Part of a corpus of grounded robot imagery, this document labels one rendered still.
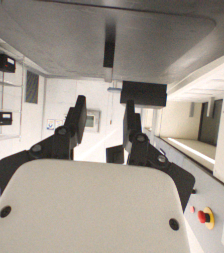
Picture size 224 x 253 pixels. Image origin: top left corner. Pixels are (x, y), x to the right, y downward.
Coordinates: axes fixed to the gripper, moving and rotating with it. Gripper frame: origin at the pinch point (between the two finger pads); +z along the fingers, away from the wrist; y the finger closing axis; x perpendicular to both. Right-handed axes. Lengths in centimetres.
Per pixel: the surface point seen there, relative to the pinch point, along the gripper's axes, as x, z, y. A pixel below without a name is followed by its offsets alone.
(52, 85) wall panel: -266, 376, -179
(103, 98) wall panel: -269, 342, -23
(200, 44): 4.9, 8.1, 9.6
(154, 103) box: -47, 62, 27
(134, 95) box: -46, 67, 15
